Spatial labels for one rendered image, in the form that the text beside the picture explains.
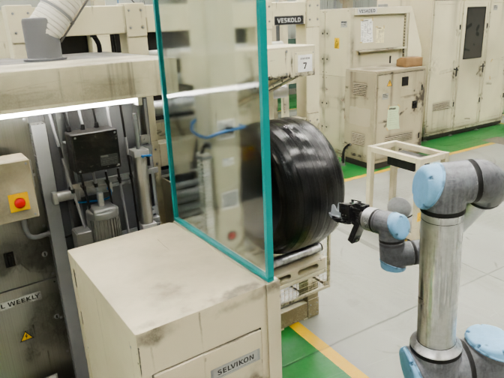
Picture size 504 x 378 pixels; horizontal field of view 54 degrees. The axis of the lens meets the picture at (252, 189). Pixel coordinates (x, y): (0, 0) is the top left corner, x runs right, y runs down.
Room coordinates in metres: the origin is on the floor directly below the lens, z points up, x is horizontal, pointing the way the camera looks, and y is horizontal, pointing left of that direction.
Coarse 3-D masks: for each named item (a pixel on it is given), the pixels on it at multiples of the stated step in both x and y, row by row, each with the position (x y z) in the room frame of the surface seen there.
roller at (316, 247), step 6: (312, 246) 2.07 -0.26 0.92; (318, 246) 2.08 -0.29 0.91; (294, 252) 2.01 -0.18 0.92; (300, 252) 2.02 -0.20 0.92; (306, 252) 2.03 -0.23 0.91; (312, 252) 2.05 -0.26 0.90; (276, 258) 1.96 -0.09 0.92; (282, 258) 1.97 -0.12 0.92; (288, 258) 1.98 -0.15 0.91; (294, 258) 1.99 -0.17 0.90; (300, 258) 2.02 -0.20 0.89; (276, 264) 1.94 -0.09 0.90; (282, 264) 1.96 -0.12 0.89
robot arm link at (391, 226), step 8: (376, 216) 1.68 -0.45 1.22; (384, 216) 1.65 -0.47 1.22; (392, 216) 1.63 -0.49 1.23; (400, 216) 1.63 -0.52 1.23; (368, 224) 1.69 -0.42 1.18; (376, 224) 1.66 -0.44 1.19; (384, 224) 1.63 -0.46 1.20; (392, 224) 1.61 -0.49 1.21; (400, 224) 1.62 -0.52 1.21; (408, 224) 1.63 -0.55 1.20; (376, 232) 1.68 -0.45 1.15; (384, 232) 1.63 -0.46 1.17; (392, 232) 1.60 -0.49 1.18; (400, 232) 1.61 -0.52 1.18; (408, 232) 1.63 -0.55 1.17; (384, 240) 1.63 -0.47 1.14; (392, 240) 1.61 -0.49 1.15; (400, 240) 1.62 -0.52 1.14
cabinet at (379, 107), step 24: (360, 72) 6.40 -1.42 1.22; (384, 72) 6.23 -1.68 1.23; (408, 72) 6.45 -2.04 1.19; (360, 96) 6.39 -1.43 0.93; (384, 96) 6.24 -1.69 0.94; (408, 96) 6.46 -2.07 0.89; (360, 120) 6.37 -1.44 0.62; (384, 120) 6.25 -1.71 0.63; (408, 120) 6.47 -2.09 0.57; (360, 144) 6.36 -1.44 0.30
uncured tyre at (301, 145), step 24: (288, 120) 2.15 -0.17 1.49; (288, 144) 1.96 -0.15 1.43; (312, 144) 2.00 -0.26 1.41; (288, 168) 1.90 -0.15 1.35; (312, 168) 1.92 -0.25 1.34; (336, 168) 1.98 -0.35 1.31; (288, 192) 1.87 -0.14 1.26; (312, 192) 1.88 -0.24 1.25; (336, 192) 1.95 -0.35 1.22; (288, 216) 1.87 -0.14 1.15; (312, 216) 1.88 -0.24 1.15; (288, 240) 1.90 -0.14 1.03; (312, 240) 1.96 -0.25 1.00
